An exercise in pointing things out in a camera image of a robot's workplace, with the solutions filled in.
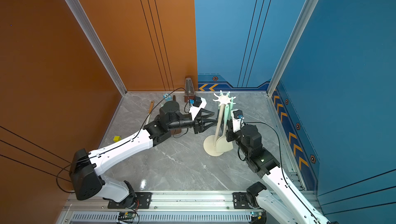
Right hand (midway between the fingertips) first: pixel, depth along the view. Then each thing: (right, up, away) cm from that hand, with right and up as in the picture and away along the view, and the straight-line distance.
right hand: (228, 120), depth 73 cm
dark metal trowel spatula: (-34, +13, +43) cm, 56 cm away
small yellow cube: (-65, -13, +20) cm, 69 cm away
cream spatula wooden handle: (-50, 0, +33) cm, 60 cm away
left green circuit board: (-48, -45, -1) cm, 66 cm away
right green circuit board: (+14, -45, -1) cm, 47 cm away
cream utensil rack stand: (-8, -16, +19) cm, 27 cm away
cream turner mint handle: (-3, -13, +4) cm, 14 cm away
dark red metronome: (-22, +16, +36) cm, 45 cm away
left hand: (-7, +3, -9) cm, 12 cm away
